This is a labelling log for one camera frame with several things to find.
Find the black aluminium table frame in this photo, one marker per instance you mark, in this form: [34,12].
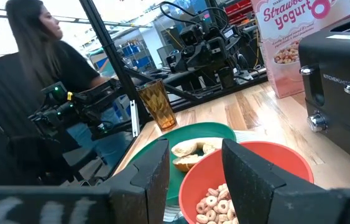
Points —
[100,31]

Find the black toaster with chrome knobs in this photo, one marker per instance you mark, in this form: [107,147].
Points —
[333,102]

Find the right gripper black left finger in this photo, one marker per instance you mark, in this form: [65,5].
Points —
[137,199]

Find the pink strawberry yogurt cereal box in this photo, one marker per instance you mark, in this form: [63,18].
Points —
[286,74]

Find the amber plastic tumbler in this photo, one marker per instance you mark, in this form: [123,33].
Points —
[157,105]

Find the white bracket strip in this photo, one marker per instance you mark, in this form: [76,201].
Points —
[135,118]

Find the person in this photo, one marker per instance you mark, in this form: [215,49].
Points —
[69,68]

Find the black chair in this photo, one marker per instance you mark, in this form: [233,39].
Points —
[0,124]

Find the red storage bin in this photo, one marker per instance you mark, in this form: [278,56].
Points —
[238,7]

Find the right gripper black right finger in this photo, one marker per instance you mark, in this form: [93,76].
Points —
[255,199]

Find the orange bowl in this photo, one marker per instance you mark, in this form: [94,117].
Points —
[202,174]

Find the pile of cereal rings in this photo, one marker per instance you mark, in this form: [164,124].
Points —
[215,205]

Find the green plate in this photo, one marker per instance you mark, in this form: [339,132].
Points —
[193,130]

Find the blue storage bin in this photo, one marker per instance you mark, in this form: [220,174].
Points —
[135,56]

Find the bagel half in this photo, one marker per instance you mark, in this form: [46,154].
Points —
[187,162]
[185,147]

